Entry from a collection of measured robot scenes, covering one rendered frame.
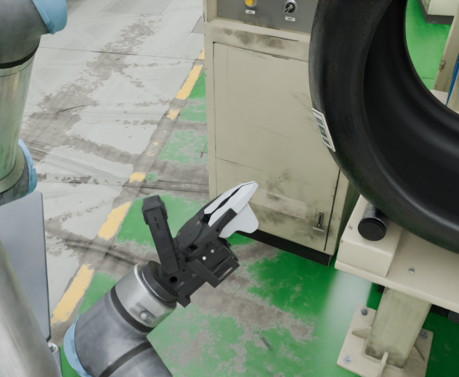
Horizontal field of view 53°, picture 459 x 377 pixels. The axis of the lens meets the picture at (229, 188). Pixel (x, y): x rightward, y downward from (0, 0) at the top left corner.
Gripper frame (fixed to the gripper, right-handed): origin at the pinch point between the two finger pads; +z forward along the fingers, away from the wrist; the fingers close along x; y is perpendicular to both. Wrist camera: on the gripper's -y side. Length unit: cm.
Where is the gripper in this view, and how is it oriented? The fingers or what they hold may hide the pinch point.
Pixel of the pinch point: (247, 185)
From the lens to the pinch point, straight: 67.3
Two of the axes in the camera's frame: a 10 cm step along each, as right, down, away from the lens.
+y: 6.6, 6.6, 3.7
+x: 1.8, 3.3, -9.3
